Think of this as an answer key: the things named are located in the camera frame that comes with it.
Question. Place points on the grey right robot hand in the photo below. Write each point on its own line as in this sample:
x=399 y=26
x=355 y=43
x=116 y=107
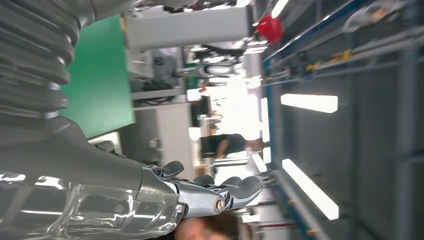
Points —
x=66 y=185

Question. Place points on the white cabinet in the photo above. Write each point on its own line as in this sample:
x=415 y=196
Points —
x=172 y=139

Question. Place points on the person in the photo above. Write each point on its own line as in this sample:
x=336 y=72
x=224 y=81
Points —
x=225 y=144
x=212 y=228

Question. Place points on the silver background robot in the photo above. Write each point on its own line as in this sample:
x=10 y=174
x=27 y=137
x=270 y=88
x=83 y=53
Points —
x=215 y=69

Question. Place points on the white pillar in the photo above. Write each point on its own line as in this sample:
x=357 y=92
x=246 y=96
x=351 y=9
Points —
x=185 y=28

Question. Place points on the long ceiling light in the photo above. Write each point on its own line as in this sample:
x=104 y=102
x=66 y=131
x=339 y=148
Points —
x=280 y=7
x=309 y=103
x=309 y=188

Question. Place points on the blue overhead rail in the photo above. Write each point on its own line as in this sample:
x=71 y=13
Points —
x=298 y=41

